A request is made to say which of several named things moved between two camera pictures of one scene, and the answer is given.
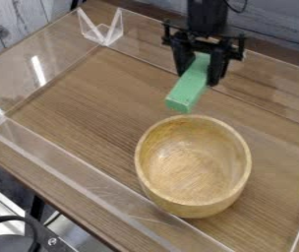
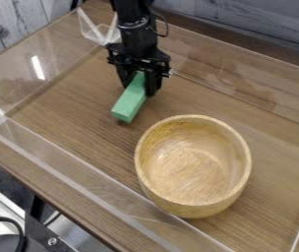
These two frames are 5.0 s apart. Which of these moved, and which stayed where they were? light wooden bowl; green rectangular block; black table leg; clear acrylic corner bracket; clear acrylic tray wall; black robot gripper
Moved: green rectangular block; black robot gripper
Stayed: clear acrylic corner bracket; black table leg; clear acrylic tray wall; light wooden bowl
